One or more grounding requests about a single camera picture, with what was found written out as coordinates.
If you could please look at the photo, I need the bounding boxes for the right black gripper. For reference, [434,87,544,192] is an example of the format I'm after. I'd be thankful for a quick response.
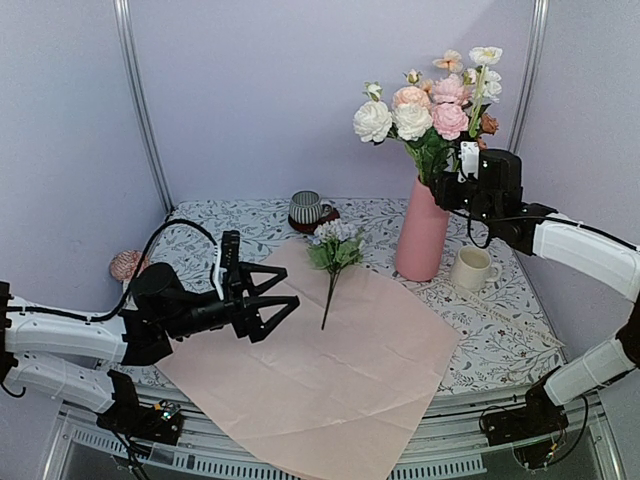
[432,171,501,228]

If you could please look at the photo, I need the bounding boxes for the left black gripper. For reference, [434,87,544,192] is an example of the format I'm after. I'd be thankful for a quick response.
[163,262,300,343]

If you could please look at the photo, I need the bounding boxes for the rust brown rose stem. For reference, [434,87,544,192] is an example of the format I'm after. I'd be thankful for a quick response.
[475,113,499,150]

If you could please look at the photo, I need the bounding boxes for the pale pink flower stem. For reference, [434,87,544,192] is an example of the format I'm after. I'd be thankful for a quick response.
[431,74,470,141]

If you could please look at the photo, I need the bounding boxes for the cream printed ribbon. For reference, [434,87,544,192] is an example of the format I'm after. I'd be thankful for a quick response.
[424,280,565,348]

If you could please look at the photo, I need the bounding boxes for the pink wrapping paper sheet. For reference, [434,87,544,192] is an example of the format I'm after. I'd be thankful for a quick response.
[154,239,461,480]

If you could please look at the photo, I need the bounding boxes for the white blue hydrangea stem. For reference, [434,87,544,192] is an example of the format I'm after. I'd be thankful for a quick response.
[308,218,364,330]

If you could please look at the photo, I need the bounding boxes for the white ranunculus flower stem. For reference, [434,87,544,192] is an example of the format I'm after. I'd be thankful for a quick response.
[468,46,503,138]

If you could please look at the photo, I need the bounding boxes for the pink rose flower stem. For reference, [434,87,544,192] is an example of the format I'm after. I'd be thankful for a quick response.
[392,69,433,109]

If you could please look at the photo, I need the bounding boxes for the peach blossom flower stem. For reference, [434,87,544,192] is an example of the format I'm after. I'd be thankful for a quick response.
[432,49,464,74]

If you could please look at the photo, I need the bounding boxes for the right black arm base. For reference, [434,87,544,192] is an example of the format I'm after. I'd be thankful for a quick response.
[479,383,569,470]

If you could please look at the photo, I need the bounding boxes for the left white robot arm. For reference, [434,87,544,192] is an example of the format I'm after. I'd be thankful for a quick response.
[8,262,300,366]

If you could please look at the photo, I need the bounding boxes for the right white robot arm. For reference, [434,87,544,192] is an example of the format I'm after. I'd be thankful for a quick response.
[431,142,639,436]

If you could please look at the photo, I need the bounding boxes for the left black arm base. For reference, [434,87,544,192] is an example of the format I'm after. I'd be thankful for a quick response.
[96,370,184,446]

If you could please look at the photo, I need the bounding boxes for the tall pink vase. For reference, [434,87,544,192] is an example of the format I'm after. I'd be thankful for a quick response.
[395,178,449,282]

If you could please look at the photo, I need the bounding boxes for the cream ceramic mug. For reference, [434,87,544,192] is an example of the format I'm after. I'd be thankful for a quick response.
[449,246,502,292]

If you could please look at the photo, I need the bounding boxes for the striped grey ceramic cup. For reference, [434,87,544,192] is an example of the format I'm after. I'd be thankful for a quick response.
[289,190,333,225]

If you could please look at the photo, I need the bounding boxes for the dark red small object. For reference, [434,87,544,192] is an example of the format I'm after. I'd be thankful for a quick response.
[287,204,341,235]

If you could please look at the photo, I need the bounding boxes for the floral patterned table mat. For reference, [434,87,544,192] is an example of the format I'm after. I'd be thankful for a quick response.
[97,198,571,401]

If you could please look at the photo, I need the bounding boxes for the pink patterned ball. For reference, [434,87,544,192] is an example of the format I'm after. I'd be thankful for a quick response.
[109,250,150,283]

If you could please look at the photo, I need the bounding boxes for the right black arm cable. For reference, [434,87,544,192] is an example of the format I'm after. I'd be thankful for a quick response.
[464,209,494,250]

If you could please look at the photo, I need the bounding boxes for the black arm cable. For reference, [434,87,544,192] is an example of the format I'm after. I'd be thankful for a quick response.
[464,209,494,250]
[0,217,221,324]

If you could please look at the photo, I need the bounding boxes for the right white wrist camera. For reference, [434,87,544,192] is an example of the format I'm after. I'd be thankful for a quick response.
[458,141,480,183]

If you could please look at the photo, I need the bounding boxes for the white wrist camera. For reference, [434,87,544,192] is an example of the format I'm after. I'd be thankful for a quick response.
[211,230,240,300]
[458,141,480,183]

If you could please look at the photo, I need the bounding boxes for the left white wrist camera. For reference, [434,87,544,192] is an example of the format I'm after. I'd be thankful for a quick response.
[211,230,240,300]

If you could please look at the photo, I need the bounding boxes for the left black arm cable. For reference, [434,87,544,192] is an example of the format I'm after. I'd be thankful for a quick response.
[0,217,221,324]

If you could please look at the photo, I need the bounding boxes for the right aluminium frame post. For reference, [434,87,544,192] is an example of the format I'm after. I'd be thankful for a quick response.
[489,1,549,153]

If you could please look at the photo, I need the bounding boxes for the aluminium frame post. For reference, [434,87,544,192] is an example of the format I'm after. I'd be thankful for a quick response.
[489,1,549,153]
[113,0,174,215]

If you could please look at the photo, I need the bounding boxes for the left aluminium frame post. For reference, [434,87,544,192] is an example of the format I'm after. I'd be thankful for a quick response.
[113,0,174,215]

